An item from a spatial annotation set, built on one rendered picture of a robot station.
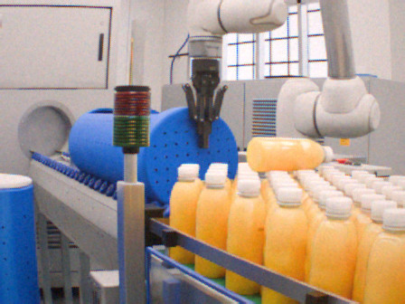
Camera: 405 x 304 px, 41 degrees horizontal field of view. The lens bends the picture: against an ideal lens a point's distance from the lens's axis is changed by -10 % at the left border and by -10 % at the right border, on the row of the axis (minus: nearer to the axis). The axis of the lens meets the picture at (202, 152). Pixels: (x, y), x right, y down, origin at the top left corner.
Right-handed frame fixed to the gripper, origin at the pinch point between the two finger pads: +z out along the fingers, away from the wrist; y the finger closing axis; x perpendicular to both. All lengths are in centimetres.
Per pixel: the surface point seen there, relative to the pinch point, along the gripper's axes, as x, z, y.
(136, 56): 136, -34, 29
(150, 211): -18.2, 16.6, -22.2
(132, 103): -52, -7, -39
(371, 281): -91, 15, -22
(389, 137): 82, 3, 155
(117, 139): -50, -1, -41
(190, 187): -31.4, 9.7, -18.7
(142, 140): -52, -1, -37
